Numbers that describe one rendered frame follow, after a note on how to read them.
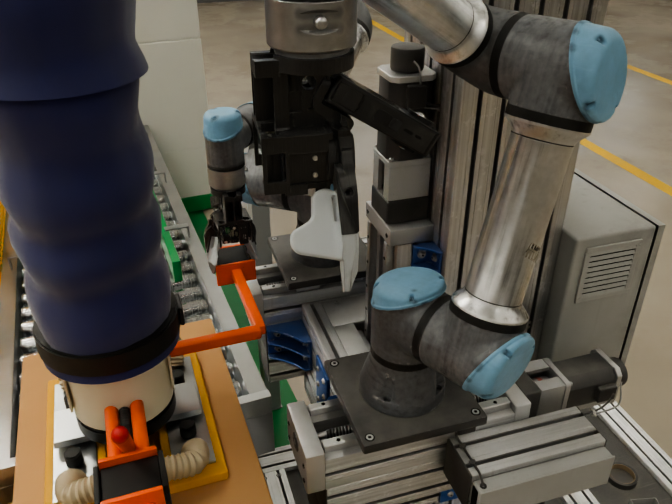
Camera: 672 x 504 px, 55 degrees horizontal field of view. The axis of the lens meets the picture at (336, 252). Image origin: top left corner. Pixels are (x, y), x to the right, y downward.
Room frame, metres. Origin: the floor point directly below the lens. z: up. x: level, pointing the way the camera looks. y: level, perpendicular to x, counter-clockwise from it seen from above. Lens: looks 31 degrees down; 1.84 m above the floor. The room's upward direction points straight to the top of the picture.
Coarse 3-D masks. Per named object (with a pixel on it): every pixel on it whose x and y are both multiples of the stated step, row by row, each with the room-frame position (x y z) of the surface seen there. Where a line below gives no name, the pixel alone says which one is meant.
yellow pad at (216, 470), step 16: (176, 368) 1.00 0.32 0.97; (192, 368) 1.00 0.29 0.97; (208, 400) 0.92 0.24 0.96; (192, 416) 0.87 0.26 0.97; (208, 416) 0.88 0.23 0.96; (160, 432) 0.84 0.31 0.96; (176, 432) 0.83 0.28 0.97; (192, 432) 0.82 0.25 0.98; (208, 432) 0.83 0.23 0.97; (176, 448) 0.80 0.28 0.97; (208, 464) 0.77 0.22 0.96; (224, 464) 0.77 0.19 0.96; (176, 480) 0.73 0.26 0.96; (192, 480) 0.73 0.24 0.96; (208, 480) 0.74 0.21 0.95
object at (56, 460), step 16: (48, 384) 0.96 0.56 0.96; (48, 400) 0.92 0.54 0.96; (64, 400) 0.89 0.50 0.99; (48, 416) 0.88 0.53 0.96; (48, 432) 0.84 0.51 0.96; (48, 448) 0.80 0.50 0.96; (64, 448) 0.80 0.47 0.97; (80, 448) 0.80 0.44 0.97; (96, 448) 0.80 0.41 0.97; (48, 464) 0.76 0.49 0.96; (64, 464) 0.76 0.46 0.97; (80, 464) 0.76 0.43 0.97; (96, 464) 0.76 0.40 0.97; (48, 480) 0.73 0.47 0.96; (48, 496) 0.70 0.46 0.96
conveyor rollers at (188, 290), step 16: (160, 192) 2.74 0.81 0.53; (176, 240) 2.26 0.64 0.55; (192, 272) 2.08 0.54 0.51; (176, 288) 1.96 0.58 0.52; (192, 288) 1.92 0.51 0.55; (192, 304) 1.82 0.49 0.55; (32, 320) 1.73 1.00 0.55; (192, 320) 1.73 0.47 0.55; (32, 336) 1.64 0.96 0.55; (224, 352) 1.58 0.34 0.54
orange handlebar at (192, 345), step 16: (240, 272) 1.18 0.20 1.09; (240, 288) 1.12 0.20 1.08; (256, 320) 1.01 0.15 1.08; (208, 336) 0.96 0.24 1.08; (224, 336) 0.96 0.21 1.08; (240, 336) 0.97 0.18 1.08; (256, 336) 0.98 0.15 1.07; (176, 352) 0.93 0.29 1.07; (192, 352) 0.94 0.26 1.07; (112, 416) 0.76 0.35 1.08; (144, 416) 0.76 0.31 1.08; (144, 432) 0.72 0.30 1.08; (112, 448) 0.69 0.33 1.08
